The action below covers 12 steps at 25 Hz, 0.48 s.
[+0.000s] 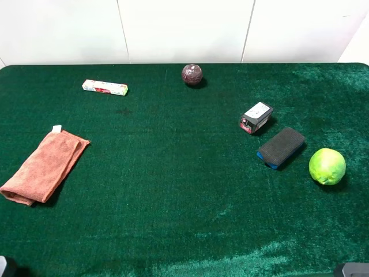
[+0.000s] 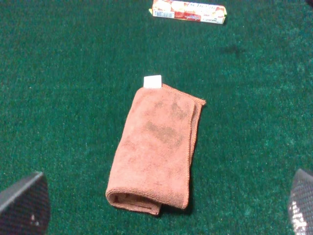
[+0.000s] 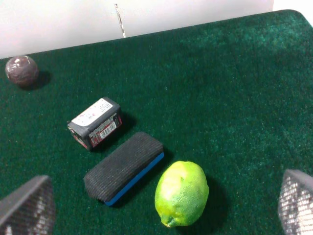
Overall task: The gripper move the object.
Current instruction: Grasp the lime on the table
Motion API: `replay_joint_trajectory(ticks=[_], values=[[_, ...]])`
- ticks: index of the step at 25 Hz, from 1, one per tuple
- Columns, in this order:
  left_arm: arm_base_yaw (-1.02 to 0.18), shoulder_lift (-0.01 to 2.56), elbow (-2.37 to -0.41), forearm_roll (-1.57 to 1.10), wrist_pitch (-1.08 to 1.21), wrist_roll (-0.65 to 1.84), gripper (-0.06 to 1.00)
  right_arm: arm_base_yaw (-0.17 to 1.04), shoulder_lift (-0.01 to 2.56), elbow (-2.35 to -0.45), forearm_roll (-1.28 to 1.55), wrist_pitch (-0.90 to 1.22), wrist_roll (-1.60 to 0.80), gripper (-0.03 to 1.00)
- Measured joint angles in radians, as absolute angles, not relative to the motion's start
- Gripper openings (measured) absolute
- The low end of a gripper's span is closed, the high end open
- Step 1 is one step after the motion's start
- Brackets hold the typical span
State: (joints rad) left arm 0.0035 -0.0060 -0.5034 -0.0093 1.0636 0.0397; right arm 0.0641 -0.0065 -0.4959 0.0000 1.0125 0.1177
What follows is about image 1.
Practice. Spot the black blue board eraser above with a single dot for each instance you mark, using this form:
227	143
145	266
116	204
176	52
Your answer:
280	147

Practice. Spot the white red toothpaste box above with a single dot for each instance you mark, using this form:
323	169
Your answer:
105	87

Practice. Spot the folded orange cloth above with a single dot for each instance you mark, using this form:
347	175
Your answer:
44	170

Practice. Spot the green round fruit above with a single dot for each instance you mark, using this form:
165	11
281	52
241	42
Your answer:
327	166

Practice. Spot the dark maroon ball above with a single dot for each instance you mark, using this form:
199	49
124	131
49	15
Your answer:
192	74

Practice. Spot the green velvet table cover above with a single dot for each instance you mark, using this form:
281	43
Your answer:
170	185

